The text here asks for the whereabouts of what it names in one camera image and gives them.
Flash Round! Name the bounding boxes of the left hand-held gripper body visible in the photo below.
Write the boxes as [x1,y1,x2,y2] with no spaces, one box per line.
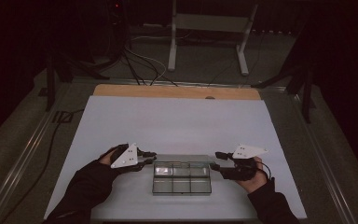
[109,143,145,175]

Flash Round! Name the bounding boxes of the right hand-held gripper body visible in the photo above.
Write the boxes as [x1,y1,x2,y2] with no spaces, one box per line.
[221,143,269,182]

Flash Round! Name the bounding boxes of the clear plastic compartment box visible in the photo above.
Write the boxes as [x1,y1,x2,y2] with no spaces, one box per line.
[151,154,217,197]

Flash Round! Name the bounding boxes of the person's left hand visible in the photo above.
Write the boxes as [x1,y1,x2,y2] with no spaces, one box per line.
[97,147,121,167]

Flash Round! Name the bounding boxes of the person's right hand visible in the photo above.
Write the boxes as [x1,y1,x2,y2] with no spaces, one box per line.
[234,157,270,194]

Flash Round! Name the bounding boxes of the white table mat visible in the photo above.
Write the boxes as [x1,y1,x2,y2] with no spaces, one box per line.
[43,94,308,221]

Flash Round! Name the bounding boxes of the black tripod stand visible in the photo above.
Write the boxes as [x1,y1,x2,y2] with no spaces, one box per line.
[44,50,110,112]
[251,8,317,124]

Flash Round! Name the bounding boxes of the dark equipment with red light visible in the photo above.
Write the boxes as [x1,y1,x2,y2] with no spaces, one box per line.
[104,0,131,62]

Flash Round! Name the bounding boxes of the white metal stand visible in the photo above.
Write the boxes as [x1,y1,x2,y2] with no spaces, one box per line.
[167,0,259,77]

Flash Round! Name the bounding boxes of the right hand-held gripper cable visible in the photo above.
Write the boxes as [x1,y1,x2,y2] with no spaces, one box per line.
[255,160,276,182]

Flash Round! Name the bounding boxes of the metal floor rail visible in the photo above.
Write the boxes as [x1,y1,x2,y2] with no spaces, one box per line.
[0,82,76,224]
[287,91,358,224]

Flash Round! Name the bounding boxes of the long black floor cable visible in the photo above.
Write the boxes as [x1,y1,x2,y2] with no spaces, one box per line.
[0,108,86,224]

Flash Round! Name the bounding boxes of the black floor cable bundle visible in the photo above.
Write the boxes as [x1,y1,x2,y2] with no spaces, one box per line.
[121,46,179,88]

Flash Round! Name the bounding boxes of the white floor cable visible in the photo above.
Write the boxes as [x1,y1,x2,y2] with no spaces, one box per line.
[124,35,168,86]

